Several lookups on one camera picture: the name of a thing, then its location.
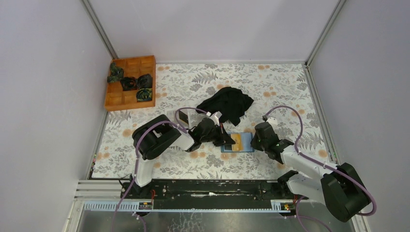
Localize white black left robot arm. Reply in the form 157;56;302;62
131;112;235;199

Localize floral patterned table mat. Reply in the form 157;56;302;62
91;64;329;180

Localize blue leather card holder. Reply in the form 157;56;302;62
221;132;255;153

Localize dark rolled sock right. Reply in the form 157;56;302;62
136;73;153;89

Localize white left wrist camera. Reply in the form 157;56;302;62
206;111;222;126

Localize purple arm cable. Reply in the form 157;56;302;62
263;105;378;232
110;107;214;232

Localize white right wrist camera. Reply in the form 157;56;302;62
263;116;278;128

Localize dark rolled sock bottom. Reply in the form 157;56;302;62
136;88;152;102

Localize black crumpled cloth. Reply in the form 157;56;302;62
196;87;254;126

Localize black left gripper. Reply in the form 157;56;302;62
200;124;234;148

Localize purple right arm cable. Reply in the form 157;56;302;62
263;105;378;232

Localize dark rolled sock middle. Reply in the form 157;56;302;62
120;77;137;91

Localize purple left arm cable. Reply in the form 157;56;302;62
110;107;214;232

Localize dark rolled sock top left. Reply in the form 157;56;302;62
107;62;124;83

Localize dark rolled sock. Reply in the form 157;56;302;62
136;88;152;102
107;62;124;83
136;73;153;89
120;77;137;91

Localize wooden compartment tray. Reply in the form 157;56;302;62
104;55;156;112

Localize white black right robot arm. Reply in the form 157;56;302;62
251;122;371;222

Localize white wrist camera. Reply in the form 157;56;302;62
263;116;278;128
206;111;222;126

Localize white plastic card box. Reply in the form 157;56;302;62
165;108;190;129

